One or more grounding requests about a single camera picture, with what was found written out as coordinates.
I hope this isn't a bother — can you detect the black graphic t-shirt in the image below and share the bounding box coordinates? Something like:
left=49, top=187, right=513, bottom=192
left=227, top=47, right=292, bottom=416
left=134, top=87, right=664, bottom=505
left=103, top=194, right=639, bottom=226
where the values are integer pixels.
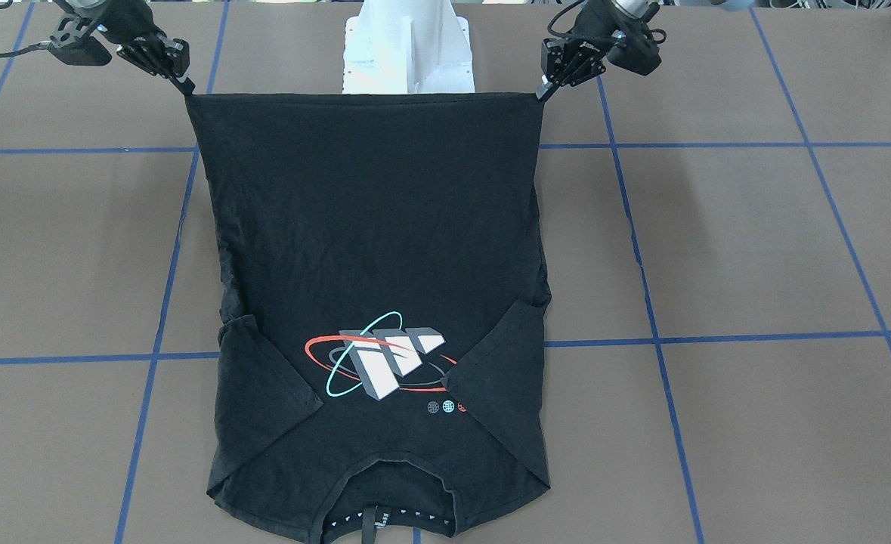
left=185, top=92, right=551, bottom=543

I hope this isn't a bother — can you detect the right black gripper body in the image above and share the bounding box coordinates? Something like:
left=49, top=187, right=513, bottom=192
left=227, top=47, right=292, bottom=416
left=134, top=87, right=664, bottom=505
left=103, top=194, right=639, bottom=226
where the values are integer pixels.
left=55, top=1, right=190, bottom=79

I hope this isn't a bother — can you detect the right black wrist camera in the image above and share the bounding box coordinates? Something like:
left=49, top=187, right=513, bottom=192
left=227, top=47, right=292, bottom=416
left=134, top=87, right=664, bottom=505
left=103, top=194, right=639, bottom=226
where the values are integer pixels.
left=47, top=14, right=113, bottom=66

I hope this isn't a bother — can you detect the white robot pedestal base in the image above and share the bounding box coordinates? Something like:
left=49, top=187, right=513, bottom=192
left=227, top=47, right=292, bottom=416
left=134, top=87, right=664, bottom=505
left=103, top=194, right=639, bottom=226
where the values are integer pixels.
left=342, top=1, right=475, bottom=95

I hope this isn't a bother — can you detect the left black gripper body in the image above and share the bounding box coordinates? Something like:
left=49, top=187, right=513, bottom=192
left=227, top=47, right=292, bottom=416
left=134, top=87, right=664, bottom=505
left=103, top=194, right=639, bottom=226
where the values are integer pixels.
left=540, top=1, right=664, bottom=85

